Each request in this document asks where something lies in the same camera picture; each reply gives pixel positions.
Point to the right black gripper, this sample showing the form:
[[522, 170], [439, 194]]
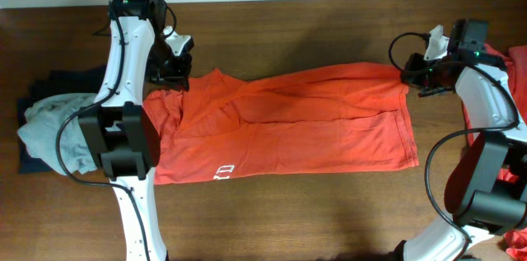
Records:
[[411, 78]]

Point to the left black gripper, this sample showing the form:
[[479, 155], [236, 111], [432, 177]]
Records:
[[175, 79]]

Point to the orange FRAM t-shirt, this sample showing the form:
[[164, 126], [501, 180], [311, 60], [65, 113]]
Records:
[[337, 119]]

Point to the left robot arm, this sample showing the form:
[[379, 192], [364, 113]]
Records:
[[122, 140]]

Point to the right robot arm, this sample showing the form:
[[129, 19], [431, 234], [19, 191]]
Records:
[[485, 194]]

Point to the navy blue folded garment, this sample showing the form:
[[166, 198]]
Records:
[[58, 82]]

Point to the heathered red printed t-shirt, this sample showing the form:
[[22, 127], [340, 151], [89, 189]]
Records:
[[515, 60]]

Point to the light grey crumpled garment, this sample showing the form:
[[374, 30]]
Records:
[[43, 120]]

